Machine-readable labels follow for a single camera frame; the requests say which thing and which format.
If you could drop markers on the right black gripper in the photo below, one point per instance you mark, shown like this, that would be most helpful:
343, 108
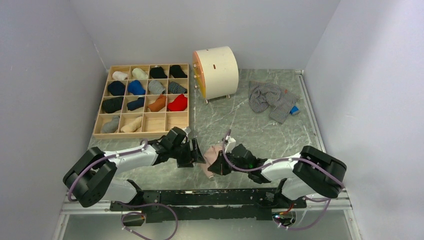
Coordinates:
219, 165

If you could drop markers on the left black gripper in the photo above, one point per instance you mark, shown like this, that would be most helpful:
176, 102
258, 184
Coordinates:
195, 154

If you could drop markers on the pink beige underwear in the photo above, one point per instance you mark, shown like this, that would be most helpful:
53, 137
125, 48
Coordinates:
210, 156

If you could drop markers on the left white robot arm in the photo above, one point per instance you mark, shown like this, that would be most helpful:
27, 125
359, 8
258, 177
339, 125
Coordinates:
91, 179

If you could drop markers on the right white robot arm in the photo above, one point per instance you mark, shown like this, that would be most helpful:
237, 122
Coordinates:
307, 172

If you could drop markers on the grey striped underwear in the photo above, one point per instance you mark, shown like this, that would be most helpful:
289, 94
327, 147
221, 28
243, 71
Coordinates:
264, 95

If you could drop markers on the red rolled sock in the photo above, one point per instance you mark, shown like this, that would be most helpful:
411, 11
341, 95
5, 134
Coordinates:
179, 104

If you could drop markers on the orange rolled sock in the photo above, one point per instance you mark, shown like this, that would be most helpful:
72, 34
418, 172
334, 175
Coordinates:
159, 104

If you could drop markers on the striped dark rolled sock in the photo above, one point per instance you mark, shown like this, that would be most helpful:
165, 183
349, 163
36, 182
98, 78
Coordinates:
176, 88

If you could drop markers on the wooden compartment tray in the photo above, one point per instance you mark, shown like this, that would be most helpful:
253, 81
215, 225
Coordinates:
142, 122

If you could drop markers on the dark navy rolled sock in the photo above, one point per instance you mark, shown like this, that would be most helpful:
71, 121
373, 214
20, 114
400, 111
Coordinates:
136, 104

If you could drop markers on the cream cylindrical drum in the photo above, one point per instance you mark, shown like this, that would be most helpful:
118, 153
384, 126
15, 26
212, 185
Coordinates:
216, 72

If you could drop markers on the black rolled sock right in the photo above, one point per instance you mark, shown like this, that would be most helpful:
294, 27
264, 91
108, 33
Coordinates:
177, 72

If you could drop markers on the light grey rolled sock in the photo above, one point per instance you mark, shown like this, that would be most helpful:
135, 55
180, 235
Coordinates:
111, 126

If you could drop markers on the blue small object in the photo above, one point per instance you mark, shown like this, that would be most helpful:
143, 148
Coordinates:
294, 111

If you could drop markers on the blue rolled sock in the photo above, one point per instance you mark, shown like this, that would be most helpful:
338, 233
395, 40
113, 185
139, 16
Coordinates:
136, 88

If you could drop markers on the black ribbed rolled sock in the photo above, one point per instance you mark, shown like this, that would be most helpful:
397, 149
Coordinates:
112, 105

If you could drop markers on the cream rolled sock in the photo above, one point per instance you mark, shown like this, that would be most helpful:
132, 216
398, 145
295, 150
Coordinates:
139, 74

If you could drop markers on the white rolled sock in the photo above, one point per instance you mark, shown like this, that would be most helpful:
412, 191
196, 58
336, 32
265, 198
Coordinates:
119, 76

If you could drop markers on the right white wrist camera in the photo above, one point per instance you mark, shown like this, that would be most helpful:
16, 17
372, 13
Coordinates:
229, 143

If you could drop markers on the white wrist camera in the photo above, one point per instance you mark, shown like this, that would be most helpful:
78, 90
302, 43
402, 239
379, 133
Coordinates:
187, 131
229, 143

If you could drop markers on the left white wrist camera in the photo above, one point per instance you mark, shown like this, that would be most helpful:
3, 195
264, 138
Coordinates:
187, 131

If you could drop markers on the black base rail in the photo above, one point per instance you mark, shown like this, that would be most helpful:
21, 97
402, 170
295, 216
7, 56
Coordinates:
166, 205

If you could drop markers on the aluminium frame rail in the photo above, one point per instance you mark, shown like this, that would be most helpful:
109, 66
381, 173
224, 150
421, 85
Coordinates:
314, 203

